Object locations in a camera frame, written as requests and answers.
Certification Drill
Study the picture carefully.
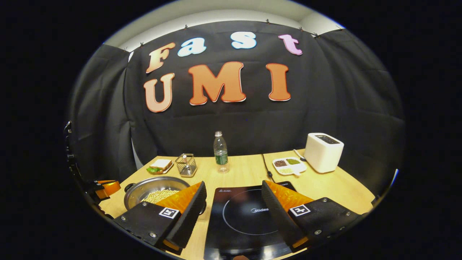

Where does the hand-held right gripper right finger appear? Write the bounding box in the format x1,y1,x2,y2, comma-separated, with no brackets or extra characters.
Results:
262,180,361,253

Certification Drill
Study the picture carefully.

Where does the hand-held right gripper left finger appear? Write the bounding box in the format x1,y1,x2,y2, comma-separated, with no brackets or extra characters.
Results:
114,181,208,255

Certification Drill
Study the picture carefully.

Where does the black induction cooktop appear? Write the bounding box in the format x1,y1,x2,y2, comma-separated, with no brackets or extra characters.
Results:
204,181,301,260

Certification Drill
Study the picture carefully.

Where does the steel pot with black handles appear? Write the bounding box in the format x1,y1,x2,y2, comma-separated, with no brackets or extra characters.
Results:
124,176,207,216

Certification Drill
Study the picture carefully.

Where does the pile of soybeans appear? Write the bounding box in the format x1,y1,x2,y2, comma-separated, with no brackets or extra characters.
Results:
141,189,180,205

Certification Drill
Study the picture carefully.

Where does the white divided dish with beans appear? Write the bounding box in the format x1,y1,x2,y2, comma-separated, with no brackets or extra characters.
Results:
273,157,307,176

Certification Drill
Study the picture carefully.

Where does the sandwich with lettuce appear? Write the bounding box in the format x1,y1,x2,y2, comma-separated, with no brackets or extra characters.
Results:
147,159,173,174

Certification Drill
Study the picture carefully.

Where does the clear plastic water bottle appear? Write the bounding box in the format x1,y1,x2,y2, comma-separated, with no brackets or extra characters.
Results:
213,131,230,174

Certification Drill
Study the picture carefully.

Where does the white toaster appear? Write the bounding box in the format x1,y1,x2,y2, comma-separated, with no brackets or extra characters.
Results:
304,133,344,174

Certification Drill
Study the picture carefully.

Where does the black backdrop cloth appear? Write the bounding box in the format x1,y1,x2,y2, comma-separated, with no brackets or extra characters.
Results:
69,20,406,197

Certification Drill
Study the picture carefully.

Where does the black power cable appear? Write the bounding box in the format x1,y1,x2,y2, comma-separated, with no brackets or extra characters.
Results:
261,153,276,183

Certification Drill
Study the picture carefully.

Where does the wire mesh holder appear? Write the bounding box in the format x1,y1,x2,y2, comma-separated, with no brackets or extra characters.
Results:
175,153,198,178

